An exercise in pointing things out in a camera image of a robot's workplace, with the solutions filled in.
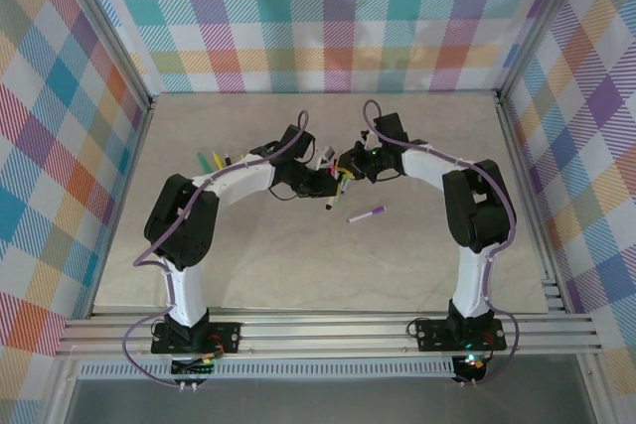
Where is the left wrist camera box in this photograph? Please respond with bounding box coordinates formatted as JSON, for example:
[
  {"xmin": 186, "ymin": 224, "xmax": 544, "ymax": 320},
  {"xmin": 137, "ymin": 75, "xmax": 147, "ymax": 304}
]
[{"xmin": 313, "ymin": 145, "xmax": 335, "ymax": 171}]

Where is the aluminium frame post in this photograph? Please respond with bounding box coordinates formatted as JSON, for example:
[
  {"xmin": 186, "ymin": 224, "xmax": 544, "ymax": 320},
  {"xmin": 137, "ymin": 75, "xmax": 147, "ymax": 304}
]
[
  {"xmin": 53, "ymin": 0, "xmax": 156, "ymax": 112},
  {"xmin": 495, "ymin": 0, "xmax": 593, "ymax": 103}
]

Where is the aluminium mounting beam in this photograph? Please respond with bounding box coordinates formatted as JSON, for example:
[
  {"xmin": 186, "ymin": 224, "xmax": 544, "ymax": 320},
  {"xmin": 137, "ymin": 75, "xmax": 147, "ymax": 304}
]
[{"xmin": 53, "ymin": 312, "xmax": 605, "ymax": 360}]

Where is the black-capped whiteboard marker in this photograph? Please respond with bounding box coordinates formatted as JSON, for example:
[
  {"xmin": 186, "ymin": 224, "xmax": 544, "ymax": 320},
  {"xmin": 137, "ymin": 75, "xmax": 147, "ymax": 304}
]
[{"xmin": 324, "ymin": 178, "xmax": 350, "ymax": 212}]

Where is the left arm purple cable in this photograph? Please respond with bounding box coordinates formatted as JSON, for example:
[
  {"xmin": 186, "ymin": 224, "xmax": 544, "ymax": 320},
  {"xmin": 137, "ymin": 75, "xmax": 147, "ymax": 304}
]
[{"xmin": 122, "ymin": 109, "xmax": 313, "ymax": 389}]

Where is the aluminium side rail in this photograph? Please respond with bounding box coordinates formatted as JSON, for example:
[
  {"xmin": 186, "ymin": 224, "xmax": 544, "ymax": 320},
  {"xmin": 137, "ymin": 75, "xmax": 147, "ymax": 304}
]
[
  {"xmin": 86, "ymin": 95, "xmax": 158, "ymax": 319},
  {"xmin": 495, "ymin": 94, "xmax": 568, "ymax": 314}
]

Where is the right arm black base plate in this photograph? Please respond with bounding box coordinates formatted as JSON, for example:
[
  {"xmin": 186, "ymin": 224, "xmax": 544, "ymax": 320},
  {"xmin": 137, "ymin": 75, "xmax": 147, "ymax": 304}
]
[{"xmin": 415, "ymin": 319, "xmax": 508, "ymax": 353}]

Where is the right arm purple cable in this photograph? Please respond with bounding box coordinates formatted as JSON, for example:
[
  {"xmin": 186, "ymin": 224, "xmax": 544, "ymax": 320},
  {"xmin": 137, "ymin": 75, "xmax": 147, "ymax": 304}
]
[{"xmin": 362, "ymin": 98, "xmax": 523, "ymax": 388}]

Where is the black connector box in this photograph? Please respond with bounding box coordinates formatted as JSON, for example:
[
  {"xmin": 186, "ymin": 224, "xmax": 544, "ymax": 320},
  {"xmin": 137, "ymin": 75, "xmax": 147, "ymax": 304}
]
[
  {"xmin": 170, "ymin": 356, "xmax": 216, "ymax": 392},
  {"xmin": 452, "ymin": 352, "xmax": 493, "ymax": 388}
]

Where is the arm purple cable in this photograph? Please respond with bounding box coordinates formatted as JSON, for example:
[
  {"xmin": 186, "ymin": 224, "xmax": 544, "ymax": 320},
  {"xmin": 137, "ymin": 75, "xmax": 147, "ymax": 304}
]
[
  {"xmin": 362, "ymin": 98, "xmax": 523, "ymax": 388},
  {"xmin": 122, "ymin": 109, "xmax": 313, "ymax": 389}
]

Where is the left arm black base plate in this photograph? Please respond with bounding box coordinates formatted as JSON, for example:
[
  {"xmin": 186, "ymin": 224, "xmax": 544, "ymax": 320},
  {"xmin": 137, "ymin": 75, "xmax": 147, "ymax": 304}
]
[{"xmin": 150, "ymin": 322, "xmax": 243, "ymax": 356}]

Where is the slotted grey cable tray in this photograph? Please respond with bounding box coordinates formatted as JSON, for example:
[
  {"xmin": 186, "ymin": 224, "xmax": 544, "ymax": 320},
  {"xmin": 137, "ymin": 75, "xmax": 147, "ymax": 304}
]
[{"xmin": 78, "ymin": 356, "xmax": 457, "ymax": 380}]

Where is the purple whiteboard pen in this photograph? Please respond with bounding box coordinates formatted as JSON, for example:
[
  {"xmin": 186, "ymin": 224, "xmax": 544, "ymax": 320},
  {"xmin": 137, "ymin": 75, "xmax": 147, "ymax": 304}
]
[{"xmin": 347, "ymin": 205, "xmax": 389, "ymax": 225}]

